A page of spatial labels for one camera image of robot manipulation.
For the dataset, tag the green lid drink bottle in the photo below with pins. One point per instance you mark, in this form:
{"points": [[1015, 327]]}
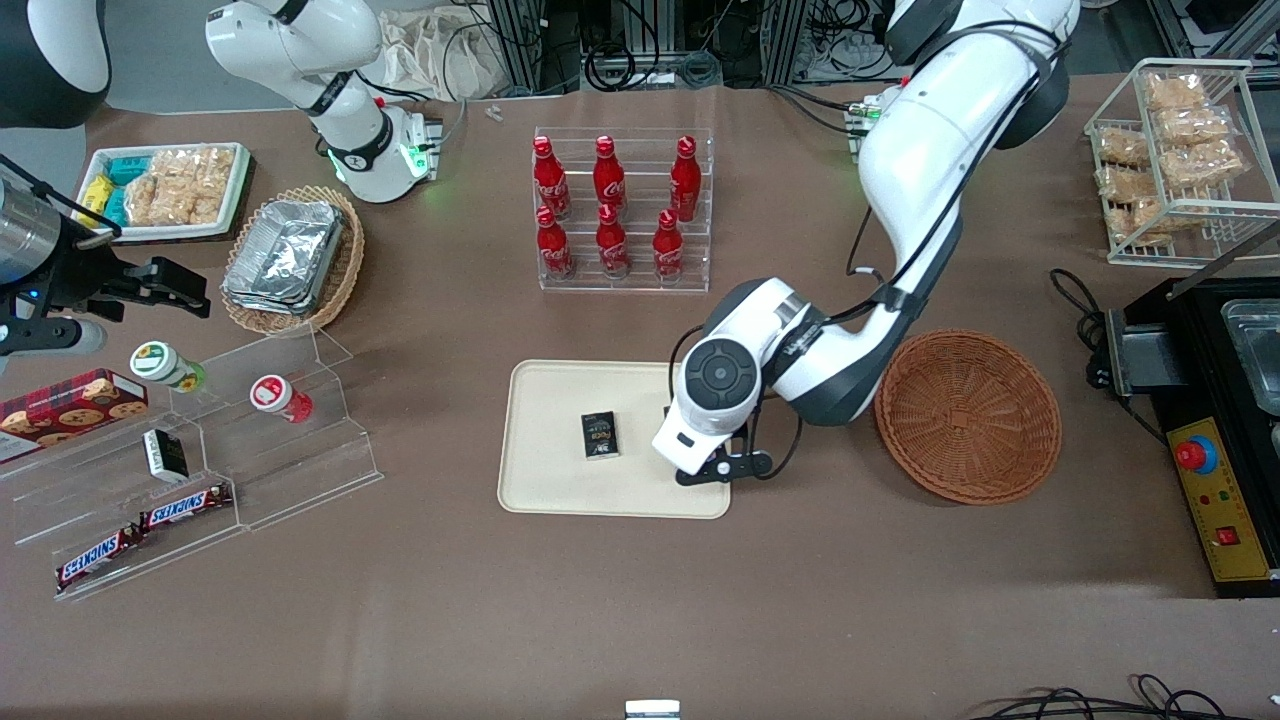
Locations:
{"points": [[165, 365]]}

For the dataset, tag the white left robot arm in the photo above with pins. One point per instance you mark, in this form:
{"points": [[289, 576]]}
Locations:
{"points": [[930, 130]]}

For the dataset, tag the stack of foil trays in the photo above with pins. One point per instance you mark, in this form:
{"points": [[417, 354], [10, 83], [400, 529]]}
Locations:
{"points": [[285, 255]]}

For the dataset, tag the grey metal bar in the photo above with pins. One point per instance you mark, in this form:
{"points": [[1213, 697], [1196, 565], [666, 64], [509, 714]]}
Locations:
{"points": [[1225, 260]]}

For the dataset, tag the red cola bottle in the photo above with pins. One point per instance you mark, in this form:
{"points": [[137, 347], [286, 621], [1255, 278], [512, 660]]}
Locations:
{"points": [[685, 180], [609, 178], [554, 248], [668, 250], [612, 245], [550, 180]]}

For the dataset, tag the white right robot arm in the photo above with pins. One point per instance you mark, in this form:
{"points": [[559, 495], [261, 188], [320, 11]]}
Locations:
{"points": [[300, 40]]}

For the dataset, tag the brown wicker basket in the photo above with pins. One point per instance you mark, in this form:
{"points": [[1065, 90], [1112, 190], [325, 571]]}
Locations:
{"points": [[970, 420]]}

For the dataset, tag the teal snack packet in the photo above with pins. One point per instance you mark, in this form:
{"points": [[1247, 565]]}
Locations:
{"points": [[128, 170], [115, 205]]}

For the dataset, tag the steel pan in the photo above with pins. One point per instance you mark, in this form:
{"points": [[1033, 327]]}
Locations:
{"points": [[1258, 340]]}

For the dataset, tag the aluminium frame rack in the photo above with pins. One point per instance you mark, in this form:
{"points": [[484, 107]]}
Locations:
{"points": [[525, 45]]}

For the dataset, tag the red lid drink bottle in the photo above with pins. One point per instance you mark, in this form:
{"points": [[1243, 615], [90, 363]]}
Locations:
{"points": [[280, 397]]}

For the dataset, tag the beige cloth bag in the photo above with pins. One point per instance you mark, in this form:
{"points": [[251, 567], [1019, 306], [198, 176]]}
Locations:
{"points": [[440, 55]]}

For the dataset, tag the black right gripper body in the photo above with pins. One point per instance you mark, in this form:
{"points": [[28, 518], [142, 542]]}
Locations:
{"points": [[82, 279]]}

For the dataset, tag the red emergency stop button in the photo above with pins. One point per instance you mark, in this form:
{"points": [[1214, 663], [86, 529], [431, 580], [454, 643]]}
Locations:
{"points": [[1195, 455]]}

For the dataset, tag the black countertop appliance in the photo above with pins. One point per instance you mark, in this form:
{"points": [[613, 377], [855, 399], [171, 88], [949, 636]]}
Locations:
{"points": [[1200, 340]]}

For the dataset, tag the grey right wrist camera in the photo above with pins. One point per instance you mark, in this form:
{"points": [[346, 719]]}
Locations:
{"points": [[60, 337]]}

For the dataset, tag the yellow control box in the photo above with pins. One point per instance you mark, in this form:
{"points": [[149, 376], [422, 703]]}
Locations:
{"points": [[1225, 520]]}

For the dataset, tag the light wicker basket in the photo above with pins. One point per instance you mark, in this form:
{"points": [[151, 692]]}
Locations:
{"points": [[345, 270]]}

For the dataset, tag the red cookie box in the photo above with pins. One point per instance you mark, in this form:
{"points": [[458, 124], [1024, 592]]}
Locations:
{"points": [[60, 410]]}

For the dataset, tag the rice cracker packet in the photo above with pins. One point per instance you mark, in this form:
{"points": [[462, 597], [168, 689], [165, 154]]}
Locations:
{"points": [[172, 168], [165, 205], [215, 170]]}

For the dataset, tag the bagged cracker snack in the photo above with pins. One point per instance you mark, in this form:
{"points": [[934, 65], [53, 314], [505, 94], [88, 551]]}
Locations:
{"points": [[1200, 165], [1192, 126], [1122, 147], [1135, 222], [1175, 92], [1125, 185]]}

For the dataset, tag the yellow snack packet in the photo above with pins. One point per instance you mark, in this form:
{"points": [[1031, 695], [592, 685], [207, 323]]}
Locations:
{"points": [[93, 193]]}

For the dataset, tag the clear acrylic step display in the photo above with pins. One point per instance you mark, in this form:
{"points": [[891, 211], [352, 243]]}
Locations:
{"points": [[300, 470]]}

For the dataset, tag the clear acrylic bottle rack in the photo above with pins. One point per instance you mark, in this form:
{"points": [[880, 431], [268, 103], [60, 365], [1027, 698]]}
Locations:
{"points": [[640, 285]]}

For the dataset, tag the small black white box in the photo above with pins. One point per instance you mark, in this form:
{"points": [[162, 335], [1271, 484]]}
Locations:
{"points": [[165, 455]]}

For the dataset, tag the beige plastic tray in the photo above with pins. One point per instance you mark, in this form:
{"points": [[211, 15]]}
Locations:
{"points": [[560, 480]]}

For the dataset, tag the snickers chocolate bar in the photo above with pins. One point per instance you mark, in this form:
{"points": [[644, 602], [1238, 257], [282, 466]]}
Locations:
{"points": [[185, 507], [98, 558]]}

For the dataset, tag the white rectangular snack tray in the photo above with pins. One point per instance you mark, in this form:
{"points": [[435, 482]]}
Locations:
{"points": [[235, 205]]}

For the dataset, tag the small black snack packet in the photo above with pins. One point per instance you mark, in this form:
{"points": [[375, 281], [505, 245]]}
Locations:
{"points": [[600, 436]]}

